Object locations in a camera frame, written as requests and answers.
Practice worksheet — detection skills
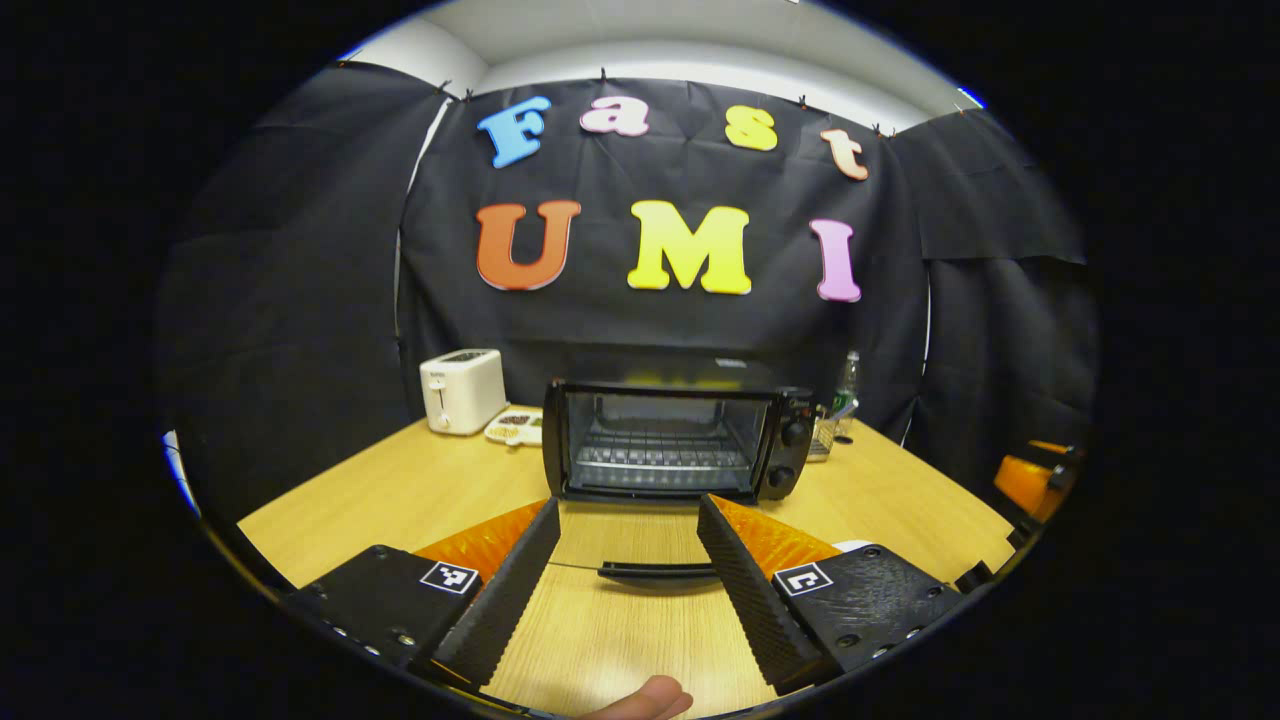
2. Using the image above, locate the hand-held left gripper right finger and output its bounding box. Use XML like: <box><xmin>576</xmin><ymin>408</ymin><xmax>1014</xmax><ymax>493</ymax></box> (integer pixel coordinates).
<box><xmin>697</xmin><ymin>493</ymin><xmax>966</xmax><ymax>696</ymax></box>

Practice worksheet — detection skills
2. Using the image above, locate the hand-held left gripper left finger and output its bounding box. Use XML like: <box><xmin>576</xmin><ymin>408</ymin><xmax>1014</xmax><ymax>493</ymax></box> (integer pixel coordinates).
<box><xmin>290</xmin><ymin>497</ymin><xmax>561</xmax><ymax>691</ymax></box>

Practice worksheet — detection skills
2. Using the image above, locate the black electric oven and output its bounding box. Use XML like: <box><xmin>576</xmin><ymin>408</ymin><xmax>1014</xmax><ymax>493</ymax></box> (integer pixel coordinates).
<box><xmin>543</xmin><ymin>375</ymin><xmax>816</xmax><ymax>586</ymax></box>

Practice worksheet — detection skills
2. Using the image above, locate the white divided snack tray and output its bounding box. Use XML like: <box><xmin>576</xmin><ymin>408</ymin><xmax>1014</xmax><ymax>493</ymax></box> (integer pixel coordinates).
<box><xmin>484</xmin><ymin>407</ymin><xmax>545</xmax><ymax>447</ymax></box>

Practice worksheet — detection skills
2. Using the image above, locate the clear plastic water bottle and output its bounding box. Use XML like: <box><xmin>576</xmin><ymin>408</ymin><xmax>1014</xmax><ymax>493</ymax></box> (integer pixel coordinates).
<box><xmin>833</xmin><ymin>350</ymin><xmax>861</xmax><ymax>439</ymax></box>

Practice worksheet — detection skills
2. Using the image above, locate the white toaster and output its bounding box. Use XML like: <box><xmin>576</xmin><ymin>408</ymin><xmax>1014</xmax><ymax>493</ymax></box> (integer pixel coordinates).
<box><xmin>420</xmin><ymin>348</ymin><xmax>508</xmax><ymax>436</ymax></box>

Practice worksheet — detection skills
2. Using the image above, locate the black backdrop cloth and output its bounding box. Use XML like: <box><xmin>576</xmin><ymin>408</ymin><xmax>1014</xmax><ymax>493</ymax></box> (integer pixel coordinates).
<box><xmin>155</xmin><ymin>60</ymin><xmax>1101</xmax><ymax>521</ymax></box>

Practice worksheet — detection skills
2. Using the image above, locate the wire mesh basket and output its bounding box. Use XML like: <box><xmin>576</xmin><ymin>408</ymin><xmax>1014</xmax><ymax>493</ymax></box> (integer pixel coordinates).
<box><xmin>808</xmin><ymin>400</ymin><xmax>853</xmax><ymax>462</ymax></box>

